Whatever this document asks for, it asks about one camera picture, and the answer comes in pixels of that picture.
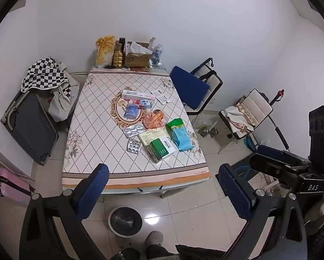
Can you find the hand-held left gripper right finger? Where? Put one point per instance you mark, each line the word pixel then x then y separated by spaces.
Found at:
pixel 233 192

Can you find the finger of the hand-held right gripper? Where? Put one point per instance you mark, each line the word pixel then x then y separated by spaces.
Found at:
pixel 271 151
pixel 270 165

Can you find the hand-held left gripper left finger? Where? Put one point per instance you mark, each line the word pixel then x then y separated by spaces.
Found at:
pixel 93 189

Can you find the grey round trash bin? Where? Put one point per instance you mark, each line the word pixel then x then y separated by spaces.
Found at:
pixel 125 222

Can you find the red blue milk carton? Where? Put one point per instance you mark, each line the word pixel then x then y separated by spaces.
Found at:
pixel 145 103

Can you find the person's right forearm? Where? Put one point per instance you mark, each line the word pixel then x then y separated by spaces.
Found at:
pixel 320 212

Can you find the black blue exercise board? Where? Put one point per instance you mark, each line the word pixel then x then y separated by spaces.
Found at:
pixel 242 171

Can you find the blue bag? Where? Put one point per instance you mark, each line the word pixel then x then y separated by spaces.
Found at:
pixel 250 144

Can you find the beige cloth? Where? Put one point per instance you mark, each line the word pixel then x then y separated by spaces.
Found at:
pixel 236 117

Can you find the black rod with red tip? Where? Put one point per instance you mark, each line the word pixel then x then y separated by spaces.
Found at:
pixel 280 93

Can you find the silver blister pack with pills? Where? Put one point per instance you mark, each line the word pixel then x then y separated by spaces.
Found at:
pixel 134 146

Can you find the table with patterned cloth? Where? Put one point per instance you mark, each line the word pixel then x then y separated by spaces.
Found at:
pixel 97 130

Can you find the metal dumbbell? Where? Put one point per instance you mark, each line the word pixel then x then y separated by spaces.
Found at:
pixel 206 132

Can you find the white table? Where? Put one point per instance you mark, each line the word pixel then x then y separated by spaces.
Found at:
pixel 164 194

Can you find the green blue snack packet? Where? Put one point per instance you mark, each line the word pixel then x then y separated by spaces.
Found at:
pixel 181 136

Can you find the grey fuzzy slipper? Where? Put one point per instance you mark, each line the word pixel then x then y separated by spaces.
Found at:
pixel 154 238

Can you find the green white medicine box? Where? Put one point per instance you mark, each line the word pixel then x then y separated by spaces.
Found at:
pixel 159 147

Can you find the pale yellow paper sheet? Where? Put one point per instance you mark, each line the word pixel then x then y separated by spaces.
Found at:
pixel 151 135

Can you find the pink suitcase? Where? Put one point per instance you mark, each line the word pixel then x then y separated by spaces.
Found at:
pixel 8 185

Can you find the blue plastic packet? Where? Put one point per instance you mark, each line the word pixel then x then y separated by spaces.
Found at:
pixel 130 111

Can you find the black suitcase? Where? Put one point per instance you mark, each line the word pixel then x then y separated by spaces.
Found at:
pixel 32 124

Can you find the person's dark pants leg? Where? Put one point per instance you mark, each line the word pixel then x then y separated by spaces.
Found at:
pixel 158 253

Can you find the white tote bag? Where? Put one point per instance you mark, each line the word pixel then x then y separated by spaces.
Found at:
pixel 61 103

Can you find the orange plastic bag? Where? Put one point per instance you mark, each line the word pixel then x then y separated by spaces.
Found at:
pixel 153 119

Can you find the white pink toothpaste box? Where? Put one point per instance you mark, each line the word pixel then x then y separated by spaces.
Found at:
pixel 137 94

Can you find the flattened white barcode box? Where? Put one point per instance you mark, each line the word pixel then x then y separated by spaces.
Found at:
pixel 162 97

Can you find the black white checkered cloth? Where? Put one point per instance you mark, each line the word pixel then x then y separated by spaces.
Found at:
pixel 44 73

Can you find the red flat packet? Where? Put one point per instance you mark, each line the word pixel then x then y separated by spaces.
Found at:
pixel 139 69

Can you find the gold chocolate box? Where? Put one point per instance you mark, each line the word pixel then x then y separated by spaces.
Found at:
pixel 118 57

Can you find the brown cardboard box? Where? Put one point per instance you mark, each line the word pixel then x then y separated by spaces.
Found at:
pixel 137 59

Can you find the yellow snack bag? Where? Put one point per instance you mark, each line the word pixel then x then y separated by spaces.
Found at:
pixel 105 50

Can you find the blue label water bottle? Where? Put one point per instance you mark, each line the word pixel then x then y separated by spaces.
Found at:
pixel 156 55

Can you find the white crumpled paper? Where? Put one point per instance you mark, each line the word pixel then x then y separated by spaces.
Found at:
pixel 139 48

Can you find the dark glass bottle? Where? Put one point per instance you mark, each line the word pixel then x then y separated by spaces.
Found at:
pixel 121 41

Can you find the clear glass bottle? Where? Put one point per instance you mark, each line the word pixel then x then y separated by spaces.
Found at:
pixel 153 42

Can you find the black frame white chair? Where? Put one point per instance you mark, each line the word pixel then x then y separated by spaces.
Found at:
pixel 257 105
pixel 212 80

